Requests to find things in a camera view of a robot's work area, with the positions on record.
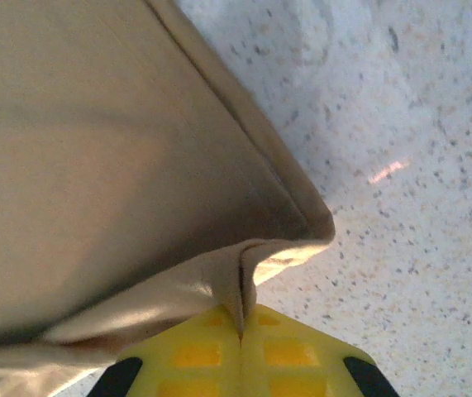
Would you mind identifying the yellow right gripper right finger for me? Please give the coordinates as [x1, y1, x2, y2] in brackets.
[239, 303, 403, 397]

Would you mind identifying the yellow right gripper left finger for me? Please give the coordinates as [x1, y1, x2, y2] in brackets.
[89, 304, 244, 397]

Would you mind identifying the tan t-shirt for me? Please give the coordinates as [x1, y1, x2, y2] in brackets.
[0, 0, 336, 397]

